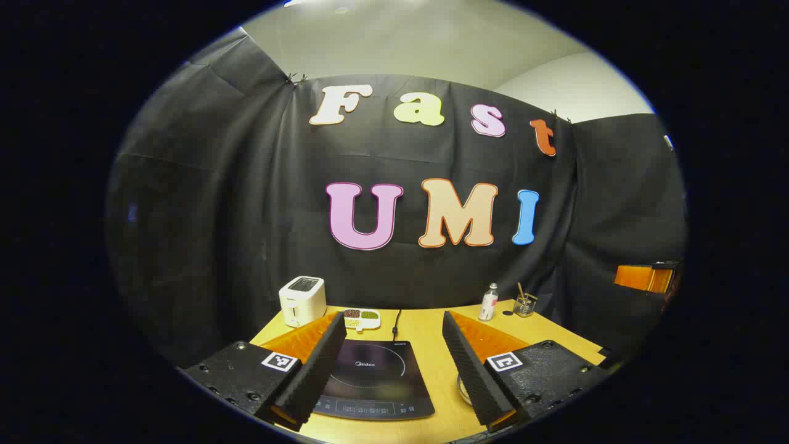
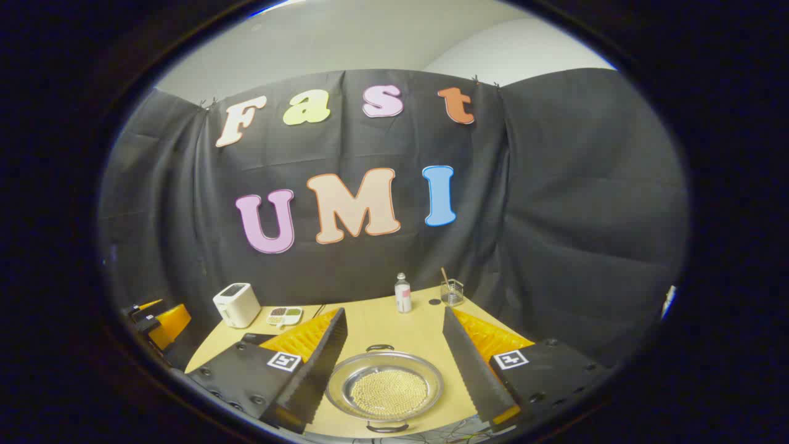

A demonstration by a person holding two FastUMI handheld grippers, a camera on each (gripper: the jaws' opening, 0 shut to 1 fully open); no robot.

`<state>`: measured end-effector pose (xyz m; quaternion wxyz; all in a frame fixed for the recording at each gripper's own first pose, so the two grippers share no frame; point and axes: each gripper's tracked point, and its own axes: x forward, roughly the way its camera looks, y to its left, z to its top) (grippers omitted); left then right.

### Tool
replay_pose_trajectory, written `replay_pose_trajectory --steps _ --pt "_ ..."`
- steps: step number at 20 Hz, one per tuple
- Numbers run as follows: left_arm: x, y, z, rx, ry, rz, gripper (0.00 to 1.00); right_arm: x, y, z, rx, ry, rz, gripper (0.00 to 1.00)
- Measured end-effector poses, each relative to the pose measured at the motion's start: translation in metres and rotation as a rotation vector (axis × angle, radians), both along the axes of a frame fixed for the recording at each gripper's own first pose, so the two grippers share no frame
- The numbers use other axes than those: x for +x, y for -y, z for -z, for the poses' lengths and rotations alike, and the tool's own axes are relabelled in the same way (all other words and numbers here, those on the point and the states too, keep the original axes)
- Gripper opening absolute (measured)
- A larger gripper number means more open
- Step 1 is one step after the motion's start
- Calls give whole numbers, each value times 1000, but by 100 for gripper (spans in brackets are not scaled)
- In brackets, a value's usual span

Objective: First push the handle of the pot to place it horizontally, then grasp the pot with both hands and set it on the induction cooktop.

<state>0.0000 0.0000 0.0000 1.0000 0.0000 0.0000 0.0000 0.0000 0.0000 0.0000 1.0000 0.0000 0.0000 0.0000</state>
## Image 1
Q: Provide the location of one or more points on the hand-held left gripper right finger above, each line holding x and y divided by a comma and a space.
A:
474, 376

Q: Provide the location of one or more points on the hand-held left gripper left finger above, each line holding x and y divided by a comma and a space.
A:
314, 376

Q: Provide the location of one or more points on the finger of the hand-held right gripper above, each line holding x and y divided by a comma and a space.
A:
641, 279

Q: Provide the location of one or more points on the black induction cooktop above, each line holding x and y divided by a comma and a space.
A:
376, 382

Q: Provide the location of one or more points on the small clear bottle pink label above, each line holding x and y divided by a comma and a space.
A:
487, 305

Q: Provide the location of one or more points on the white divided dish with beans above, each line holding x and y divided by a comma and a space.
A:
363, 317

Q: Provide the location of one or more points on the white toaster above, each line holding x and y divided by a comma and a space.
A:
302, 299

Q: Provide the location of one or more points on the black table clamp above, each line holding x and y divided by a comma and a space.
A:
610, 356

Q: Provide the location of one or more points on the glass cup with stick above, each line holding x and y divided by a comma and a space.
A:
524, 306

